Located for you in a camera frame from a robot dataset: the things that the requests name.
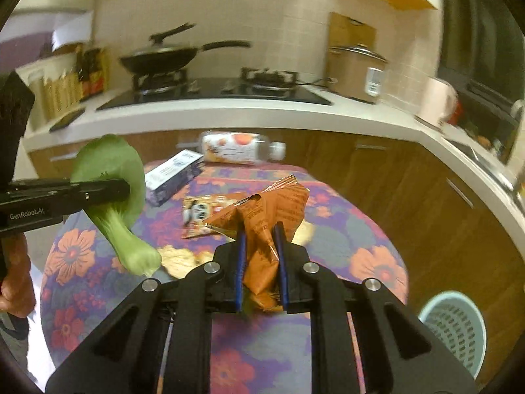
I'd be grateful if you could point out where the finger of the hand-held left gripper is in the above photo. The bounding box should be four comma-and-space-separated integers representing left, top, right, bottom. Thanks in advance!
68, 178, 131, 215

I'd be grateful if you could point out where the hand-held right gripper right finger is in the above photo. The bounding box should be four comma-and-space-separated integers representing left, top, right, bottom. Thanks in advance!
273, 222, 478, 394

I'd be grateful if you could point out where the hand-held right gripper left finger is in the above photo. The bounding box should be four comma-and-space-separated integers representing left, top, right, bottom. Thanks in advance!
45, 230, 247, 394

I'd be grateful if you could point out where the green bok choy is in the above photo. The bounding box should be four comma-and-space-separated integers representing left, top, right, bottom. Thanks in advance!
71, 133, 163, 278

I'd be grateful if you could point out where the orange snack bag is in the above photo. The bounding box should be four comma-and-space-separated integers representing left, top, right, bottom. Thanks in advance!
204, 176, 311, 313

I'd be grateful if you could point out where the blue and white carton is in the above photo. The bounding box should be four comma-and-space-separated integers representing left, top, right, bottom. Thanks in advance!
144, 150, 206, 208

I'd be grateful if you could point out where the plastic bottle with fruit label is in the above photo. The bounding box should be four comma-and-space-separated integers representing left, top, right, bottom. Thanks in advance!
199, 130, 287, 165

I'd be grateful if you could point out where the teal perforated basket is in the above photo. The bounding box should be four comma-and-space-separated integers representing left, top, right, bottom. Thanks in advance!
418, 291, 488, 381

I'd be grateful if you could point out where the person's left forearm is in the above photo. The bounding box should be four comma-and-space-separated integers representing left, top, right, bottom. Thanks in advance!
0, 314, 30, 364

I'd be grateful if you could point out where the person's left hand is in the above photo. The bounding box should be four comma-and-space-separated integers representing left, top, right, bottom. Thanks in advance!
0, 233, 37, 319

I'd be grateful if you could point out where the yellow crumpled wrapper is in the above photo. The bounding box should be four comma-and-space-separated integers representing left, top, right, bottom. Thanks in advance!
158, 244, 215, 280

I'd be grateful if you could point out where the floral tablecloth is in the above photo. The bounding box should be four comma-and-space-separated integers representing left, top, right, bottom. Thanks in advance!
40, 160, 409, 394

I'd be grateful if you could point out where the small orange snack packet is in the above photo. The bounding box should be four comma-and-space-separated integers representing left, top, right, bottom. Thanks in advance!
181, 194, 247, 241

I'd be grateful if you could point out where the flat black phone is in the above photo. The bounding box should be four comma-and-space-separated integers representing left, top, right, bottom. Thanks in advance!
48, 107, 87, 134

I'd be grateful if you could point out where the yellow woven utensil basket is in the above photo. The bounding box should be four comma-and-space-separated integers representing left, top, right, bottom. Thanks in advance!
42, 72, 82, 120

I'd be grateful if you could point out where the pale storage canister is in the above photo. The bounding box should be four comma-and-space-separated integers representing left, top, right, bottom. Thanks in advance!
25, 68, 48, 130

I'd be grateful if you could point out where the wooden kitchen counter cabinet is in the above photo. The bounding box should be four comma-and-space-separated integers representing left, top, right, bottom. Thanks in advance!
22, 86, 525, 378

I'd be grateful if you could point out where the black frying pan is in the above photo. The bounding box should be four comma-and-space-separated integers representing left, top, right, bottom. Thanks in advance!
119, 40, 252, 76

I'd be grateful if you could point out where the black gas stove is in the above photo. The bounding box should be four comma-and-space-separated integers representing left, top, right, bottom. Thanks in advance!
96, 68, 333, 112

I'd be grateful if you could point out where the black pan lid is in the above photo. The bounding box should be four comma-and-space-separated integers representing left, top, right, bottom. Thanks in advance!
123, 22, 202, 56

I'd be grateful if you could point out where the beige rice cooker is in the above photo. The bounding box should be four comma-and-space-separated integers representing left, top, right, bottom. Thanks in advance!
327, 43, 389, 105

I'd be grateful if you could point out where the pale pink electric kettle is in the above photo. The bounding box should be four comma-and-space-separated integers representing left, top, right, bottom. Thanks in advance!
416, 76, 459, 129

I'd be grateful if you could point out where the wooden cutting board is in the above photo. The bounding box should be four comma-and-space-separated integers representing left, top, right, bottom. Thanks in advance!
328, 11, 377, 51

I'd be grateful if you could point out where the black power cable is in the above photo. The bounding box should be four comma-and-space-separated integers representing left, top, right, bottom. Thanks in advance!
295, 76, 339, 88

